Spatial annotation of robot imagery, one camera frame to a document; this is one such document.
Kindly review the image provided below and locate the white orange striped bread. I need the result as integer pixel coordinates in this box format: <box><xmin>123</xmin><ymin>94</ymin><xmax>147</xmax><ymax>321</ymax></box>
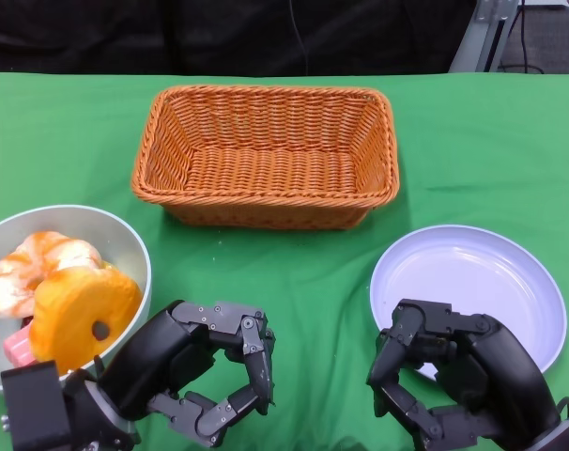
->
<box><xmin>0</xmin><ymin>230</ymin><xmax>103</xmax><ymax>319</ymax></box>

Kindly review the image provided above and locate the orange round bread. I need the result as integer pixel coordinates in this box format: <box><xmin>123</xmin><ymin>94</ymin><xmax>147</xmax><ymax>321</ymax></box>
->
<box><xmin>29</xmin><ymin>267</ymin><xmax>144</xmax><ymax>376</ymax></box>

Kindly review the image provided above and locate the pale lavender plate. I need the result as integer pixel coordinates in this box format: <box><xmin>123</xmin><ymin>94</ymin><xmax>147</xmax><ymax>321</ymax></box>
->
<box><xmin>369</xmin><ymin>225</ymin><xmax>568</xmax><ymax>381</ymax></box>

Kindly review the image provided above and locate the grey-green ceramic bowl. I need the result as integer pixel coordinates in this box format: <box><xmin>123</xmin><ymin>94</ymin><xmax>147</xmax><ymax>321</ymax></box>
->
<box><xmin>0</xmin><ymin>204</ymin><xmax>153</xmax><ymax>394</ymax></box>

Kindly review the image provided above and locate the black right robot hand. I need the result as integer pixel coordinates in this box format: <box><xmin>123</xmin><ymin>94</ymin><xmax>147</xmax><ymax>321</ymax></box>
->
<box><xmin>366</xmin><ymin>298</ymin><xmax>562</xmax><ymax>451</ymax></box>

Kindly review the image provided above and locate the black cable on floor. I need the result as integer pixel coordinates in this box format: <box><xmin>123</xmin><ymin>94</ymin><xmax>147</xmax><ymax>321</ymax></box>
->
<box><xmin>498</xmin><ymin>0</ymin><xmax>546</xmax><ymax>74</ymax></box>

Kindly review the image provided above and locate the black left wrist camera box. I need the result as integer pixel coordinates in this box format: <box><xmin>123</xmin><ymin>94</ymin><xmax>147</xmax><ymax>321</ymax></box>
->
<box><xmin>0</xmin><ymin>360</ymin><xmax>74</xmax><ymax>451</ymax></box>

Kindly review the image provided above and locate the salmon pink cake block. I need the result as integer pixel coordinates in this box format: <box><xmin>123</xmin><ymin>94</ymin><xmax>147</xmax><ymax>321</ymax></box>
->
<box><xmin>2</xmin><ymin>326</ymin><xmax>38</xmax><ymax>368</ymax></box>

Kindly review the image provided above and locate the thin black hanging cable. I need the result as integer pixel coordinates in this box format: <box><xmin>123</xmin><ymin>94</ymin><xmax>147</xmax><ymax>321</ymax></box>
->
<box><xmin>287</xmin><ymin>0</ymin><xmax>312</xmax><ymax>75</ymax></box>

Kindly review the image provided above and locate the orange wicker basket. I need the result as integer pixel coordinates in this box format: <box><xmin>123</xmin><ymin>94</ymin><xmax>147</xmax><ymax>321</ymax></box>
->
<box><xmin>131</xmin><ymin>84</ymin><xmax>401</xmax><ymax>231</ymax></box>

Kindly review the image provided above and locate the grey aluminium frame post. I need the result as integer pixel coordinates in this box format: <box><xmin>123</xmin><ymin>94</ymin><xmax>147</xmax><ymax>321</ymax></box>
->
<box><xmin>448</xmin><ymin>0</ymin><xmax>520</xmax><ymax>74</ymax></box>

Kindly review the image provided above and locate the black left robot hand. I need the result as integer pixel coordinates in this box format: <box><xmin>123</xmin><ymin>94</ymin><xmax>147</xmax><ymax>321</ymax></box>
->
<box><xmin>94</xmin><ymin>300</ymin><xmax>276</xmax><ymax>448</ymax></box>

